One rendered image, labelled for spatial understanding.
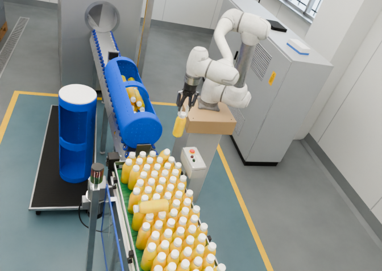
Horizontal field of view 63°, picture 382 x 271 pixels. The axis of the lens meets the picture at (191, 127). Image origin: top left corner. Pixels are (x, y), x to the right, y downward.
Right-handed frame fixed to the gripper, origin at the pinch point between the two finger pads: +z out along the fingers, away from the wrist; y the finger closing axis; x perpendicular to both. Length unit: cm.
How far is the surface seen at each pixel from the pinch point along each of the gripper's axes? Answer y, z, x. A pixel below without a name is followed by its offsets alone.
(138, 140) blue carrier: 18.9, 37.4, -17.7
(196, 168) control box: -10.6, 31.5, 18.8
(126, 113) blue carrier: 27.0, 22.2, -28.3
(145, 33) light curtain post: -16, 17, -158
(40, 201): 85, 126, -46
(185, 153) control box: -7.4, 31.4, 4.9
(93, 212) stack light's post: 53, 50, 29
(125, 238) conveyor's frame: 38, 51, 47
